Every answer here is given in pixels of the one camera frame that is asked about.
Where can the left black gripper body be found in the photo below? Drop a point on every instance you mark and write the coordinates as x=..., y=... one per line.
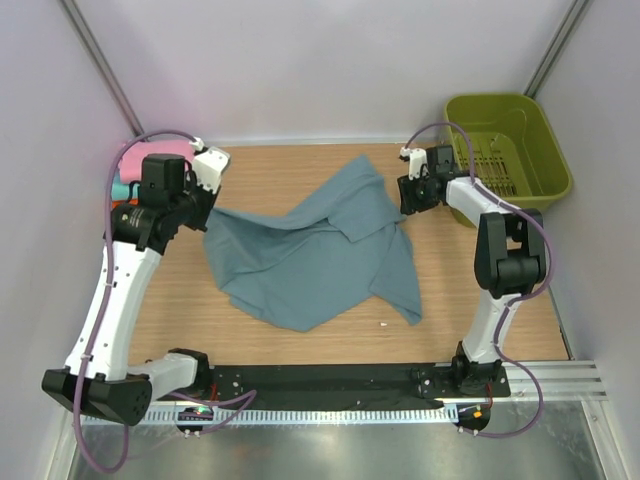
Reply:
x=194, y=204

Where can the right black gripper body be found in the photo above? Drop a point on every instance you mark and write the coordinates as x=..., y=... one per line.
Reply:
x=417, y=194

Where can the grey-blue t-shirt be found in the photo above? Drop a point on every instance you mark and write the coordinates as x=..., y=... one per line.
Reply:
x=339, y=247

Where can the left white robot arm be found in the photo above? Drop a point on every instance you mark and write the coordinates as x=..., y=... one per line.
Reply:
x=96, y=379

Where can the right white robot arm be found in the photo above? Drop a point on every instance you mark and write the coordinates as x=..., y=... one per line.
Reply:
x=509, y=260

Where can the orange folded t-shirt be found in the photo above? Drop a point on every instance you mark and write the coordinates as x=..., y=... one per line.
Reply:
x=119, y=203

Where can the turquoise folded t-shirt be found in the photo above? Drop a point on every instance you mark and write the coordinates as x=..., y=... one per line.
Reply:
x=121, y=191

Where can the green plastic basket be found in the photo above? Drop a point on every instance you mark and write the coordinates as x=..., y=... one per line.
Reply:
x=516, y=153

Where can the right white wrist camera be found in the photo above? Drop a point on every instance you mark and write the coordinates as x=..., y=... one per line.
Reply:
x=416, y=158

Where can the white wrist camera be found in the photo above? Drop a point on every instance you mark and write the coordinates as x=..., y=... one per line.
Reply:
x=209, y=164
x=416, y=158

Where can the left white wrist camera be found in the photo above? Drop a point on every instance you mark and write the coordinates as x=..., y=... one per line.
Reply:
x=209, y=164

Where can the left corner aluminium post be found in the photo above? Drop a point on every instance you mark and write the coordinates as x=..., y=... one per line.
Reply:
x=88, y=40

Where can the corner aluminium post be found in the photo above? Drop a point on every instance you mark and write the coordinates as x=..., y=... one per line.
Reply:
x=88, y=40
x=560, y=40

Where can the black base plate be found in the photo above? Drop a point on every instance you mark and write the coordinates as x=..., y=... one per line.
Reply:
x=352, y=387

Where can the right corner aluminium post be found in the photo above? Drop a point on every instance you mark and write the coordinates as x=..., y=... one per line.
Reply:
x=560, y=40

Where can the white slotted cable duct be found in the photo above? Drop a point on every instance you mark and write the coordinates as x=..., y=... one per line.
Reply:
x=177, y=415

